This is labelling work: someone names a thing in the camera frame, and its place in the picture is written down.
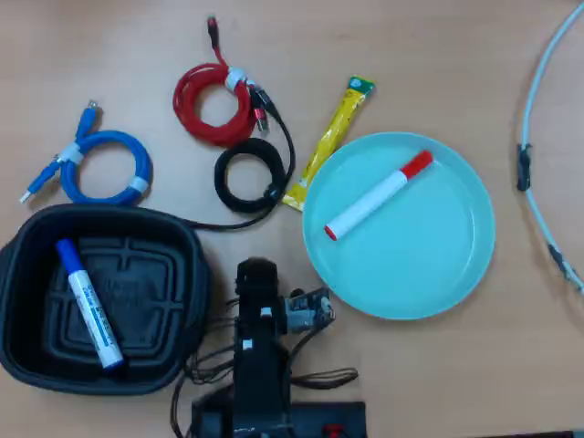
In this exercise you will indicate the red marker pen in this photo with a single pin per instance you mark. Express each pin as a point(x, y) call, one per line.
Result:
point(374, 201)

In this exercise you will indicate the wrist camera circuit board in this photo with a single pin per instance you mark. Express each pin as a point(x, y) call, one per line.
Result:
point(305, 315)

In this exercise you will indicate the black plastic tray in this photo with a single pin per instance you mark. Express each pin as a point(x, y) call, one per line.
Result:
point(150, 237)

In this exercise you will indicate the teal round plate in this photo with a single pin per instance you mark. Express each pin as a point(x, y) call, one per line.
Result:
point(410, 264)

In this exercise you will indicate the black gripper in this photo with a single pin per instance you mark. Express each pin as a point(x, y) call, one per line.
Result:
point(255, 326)

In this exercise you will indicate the small black tape wrap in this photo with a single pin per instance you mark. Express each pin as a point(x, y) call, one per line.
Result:
point(556, 257)

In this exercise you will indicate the yellow stick packet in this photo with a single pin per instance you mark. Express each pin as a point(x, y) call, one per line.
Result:
point(337, 123)

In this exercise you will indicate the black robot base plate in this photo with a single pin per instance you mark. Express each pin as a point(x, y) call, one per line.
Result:
point(337, 415)

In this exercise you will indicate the large black tape wrap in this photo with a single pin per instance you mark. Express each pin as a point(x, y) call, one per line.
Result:
point(524, 171)

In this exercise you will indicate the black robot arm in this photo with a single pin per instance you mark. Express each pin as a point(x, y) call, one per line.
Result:
point(260, 383)

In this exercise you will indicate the blue marker pen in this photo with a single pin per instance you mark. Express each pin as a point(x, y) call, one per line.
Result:
point(91, 305)

